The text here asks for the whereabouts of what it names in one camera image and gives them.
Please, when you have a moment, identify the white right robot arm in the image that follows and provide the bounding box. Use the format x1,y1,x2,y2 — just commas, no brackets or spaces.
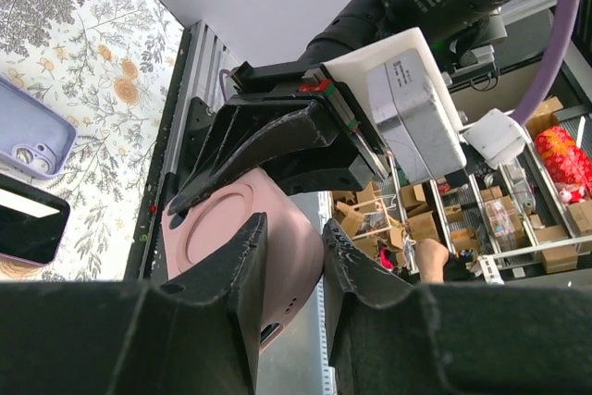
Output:
168,0,523,218

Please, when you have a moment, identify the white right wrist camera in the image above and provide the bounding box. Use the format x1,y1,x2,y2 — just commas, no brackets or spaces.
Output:
323,28,467,184

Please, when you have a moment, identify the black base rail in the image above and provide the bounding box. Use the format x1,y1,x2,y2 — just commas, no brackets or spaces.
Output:
124,20,233,283

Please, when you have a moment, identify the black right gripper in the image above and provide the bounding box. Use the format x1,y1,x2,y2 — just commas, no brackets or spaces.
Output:
167,62,389,216

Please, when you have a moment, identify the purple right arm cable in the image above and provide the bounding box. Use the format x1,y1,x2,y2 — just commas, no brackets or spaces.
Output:
511,0,586,126

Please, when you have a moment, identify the lilac phone case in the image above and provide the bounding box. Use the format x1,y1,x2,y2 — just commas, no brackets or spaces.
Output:
1,80,77,180

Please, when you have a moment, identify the black phone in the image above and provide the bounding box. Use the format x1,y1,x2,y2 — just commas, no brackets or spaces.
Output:
1,174,70,265

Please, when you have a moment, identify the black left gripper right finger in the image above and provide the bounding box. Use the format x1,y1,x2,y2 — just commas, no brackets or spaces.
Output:
322,221,591,394

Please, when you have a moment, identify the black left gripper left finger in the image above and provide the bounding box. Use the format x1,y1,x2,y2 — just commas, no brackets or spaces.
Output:
1,241,261,394

